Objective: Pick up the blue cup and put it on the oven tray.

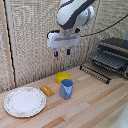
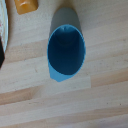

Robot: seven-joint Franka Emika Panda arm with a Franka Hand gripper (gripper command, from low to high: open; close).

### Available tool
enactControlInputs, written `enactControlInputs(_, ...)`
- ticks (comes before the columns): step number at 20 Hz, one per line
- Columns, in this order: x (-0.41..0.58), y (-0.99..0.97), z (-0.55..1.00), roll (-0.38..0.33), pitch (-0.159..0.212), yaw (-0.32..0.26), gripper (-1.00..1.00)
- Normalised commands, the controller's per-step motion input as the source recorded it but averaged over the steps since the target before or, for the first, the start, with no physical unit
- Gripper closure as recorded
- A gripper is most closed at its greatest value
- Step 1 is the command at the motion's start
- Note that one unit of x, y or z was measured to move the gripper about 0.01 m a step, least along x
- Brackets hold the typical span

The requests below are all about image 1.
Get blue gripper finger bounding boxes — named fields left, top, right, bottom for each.
left=53, top=48, right=60, bottom=59
left=66, top=48, right=72, bottom=56

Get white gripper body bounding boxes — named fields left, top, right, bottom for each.
left=46, top=29, right=82, bottom=50

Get blue cup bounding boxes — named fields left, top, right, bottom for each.
left=59, top=78, right=75, bottom=100

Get yellow bowl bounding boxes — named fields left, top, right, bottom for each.
left=55, top=71, right=72, bottom=85

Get orange rectangular block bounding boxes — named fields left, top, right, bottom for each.
left=40, top=85, right=55, bottom=98

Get white patterned plate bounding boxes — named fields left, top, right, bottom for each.
left=3, top=86, right=48, bottom=119

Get black wire oven rack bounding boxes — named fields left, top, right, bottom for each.
left=79, top=63, right=112, bottom=85

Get black wire dish rack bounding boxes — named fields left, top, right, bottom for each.
left=88, top=37, right=128, bottom=80

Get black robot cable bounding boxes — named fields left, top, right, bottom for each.
left=79, top=13, right=128, bottom=38

